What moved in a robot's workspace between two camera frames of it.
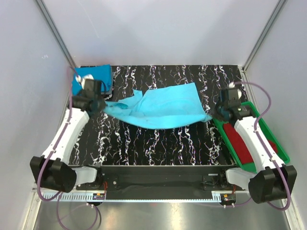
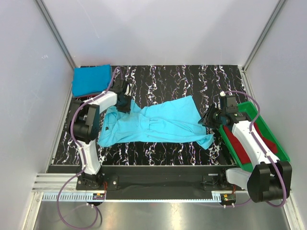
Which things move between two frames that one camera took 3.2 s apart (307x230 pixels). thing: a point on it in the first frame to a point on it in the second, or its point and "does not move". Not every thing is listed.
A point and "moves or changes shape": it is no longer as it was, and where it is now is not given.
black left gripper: (98, 105) to (123, 103)
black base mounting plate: (161, 182) does not move
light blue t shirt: (171, 108) moves or changes shape
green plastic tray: (249, 166) does not move
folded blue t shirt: (100, 73) does not move
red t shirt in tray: (244, 155) does not move
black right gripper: (218, 113) to (209, 119)
